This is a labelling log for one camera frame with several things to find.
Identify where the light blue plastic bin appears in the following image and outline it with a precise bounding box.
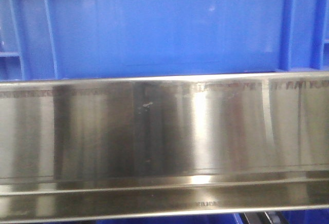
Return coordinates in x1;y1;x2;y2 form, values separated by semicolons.
1;0;328;81

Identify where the dark blue bin lower right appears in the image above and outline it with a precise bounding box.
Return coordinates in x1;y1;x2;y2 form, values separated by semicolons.
282;209;328;224

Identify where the white roller track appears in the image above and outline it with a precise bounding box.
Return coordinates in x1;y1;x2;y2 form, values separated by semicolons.
240;211;289;224

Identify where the dark blue bin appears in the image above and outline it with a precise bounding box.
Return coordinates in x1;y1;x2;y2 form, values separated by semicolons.
90;214;243;224
282;209;328;224

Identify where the stainless steel shelf rail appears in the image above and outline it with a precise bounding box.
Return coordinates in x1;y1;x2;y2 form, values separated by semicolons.
1;71;328;223

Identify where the dark blue bin lower middle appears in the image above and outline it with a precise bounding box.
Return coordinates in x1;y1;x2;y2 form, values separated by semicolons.
90;214;243;224

